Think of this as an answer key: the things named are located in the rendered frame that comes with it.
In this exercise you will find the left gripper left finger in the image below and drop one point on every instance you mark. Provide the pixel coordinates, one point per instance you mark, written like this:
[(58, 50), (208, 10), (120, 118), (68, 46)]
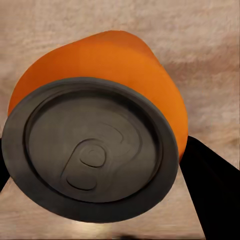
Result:
[(4, 174)]

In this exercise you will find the can of soda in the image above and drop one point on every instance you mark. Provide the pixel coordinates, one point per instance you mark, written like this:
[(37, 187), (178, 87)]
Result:
[(96, 129)]

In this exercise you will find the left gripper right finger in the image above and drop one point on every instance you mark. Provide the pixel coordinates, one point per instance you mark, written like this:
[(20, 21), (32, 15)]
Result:
[(214, 186)]

